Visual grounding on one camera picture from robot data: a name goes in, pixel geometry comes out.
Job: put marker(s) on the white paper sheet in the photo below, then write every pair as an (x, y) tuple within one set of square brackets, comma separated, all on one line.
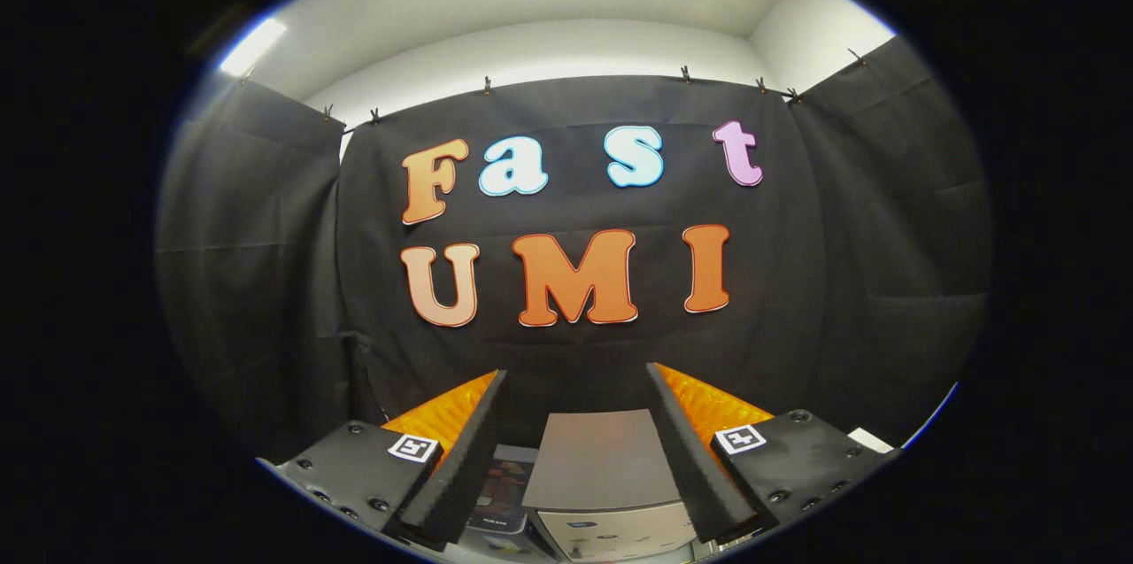
[(872, 440)]

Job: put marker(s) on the row of black cloth clips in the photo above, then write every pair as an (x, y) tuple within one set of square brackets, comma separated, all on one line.
[(486, 86)]

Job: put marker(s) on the ceiling light strip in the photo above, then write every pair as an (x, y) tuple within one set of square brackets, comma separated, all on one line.
[(252, 46)]

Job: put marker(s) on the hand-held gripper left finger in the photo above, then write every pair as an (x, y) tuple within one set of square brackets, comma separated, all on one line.
[(465, 475)]

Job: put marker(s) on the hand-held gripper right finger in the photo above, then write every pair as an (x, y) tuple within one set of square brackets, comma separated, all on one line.
[(686, 467)]

